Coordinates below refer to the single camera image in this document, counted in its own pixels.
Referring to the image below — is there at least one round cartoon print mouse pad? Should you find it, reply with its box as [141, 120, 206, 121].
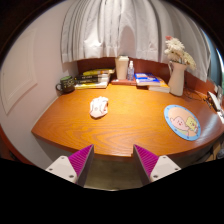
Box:
[163, 104, 202, 142]

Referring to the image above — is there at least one white pleated curtain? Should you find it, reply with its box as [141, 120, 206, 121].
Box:
[60, 0, 212, 83]

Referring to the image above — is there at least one black cover book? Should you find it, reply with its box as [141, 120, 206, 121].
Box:
[73, 73, 111, 84]

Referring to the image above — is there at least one yellow cover book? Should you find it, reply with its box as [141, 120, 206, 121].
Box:
[82, 68, 116, 76]

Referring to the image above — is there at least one black cable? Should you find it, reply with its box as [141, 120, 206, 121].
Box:
[183, 87, 209, 103]

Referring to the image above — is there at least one white ceramic vase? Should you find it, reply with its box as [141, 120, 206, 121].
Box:
[167, 60, 188, 97]

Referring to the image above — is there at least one flat red book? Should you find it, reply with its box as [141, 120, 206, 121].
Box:
[110, 78, 138, 87]

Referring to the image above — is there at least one white flower bouquet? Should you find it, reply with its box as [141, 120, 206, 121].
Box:
[163, 35, 198, 71]

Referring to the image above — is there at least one white lidded canister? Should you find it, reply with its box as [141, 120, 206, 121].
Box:
[114, 55, 130, 81]

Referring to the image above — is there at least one white desk device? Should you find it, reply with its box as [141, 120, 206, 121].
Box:
[205, 90, 223, 113]

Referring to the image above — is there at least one pale pink computer mouse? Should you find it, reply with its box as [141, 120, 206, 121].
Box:
[89, 96, 110, 119]

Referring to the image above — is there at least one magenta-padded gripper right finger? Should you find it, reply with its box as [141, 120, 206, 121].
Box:
[133, 144, 182, 186]

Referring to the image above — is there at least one clear pump bottle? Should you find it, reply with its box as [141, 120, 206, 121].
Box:
[126, 60, 136, 82]

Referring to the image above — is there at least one dark green mug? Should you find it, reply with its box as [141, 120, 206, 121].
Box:
[55, 75, 76, 95]

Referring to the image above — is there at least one blue cover book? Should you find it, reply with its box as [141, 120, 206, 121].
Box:
[134, 72, 162, 87]

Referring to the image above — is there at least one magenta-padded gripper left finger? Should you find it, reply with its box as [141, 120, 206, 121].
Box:
[45, 144, 95, 188]

